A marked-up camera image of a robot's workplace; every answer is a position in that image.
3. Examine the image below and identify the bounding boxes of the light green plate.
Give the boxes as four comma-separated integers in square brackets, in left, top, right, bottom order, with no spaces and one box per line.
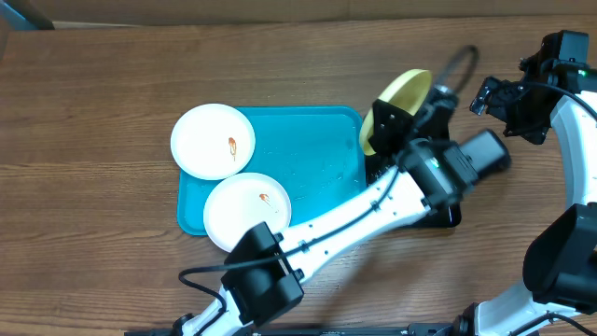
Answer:
[359,69,433,156]

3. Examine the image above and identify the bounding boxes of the white plate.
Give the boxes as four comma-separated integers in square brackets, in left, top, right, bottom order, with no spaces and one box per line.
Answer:
[170,104,256,180]
[203,173,292,252]

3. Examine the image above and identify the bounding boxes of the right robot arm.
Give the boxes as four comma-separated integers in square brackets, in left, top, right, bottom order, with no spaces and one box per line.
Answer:
[450,55,596,335]

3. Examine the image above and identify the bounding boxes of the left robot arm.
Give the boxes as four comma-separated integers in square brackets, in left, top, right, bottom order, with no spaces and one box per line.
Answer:
[172,86,510,335]

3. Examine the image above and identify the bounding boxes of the teal plastic tray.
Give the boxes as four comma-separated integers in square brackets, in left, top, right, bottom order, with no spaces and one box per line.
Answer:
[176,105,366,236]

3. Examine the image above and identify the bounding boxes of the black rectangular tray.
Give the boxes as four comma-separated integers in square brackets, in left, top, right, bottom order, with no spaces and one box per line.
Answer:
[363,111,463,230]

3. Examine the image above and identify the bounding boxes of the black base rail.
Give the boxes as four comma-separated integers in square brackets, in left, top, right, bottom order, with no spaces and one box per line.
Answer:
[123,321,467,336]

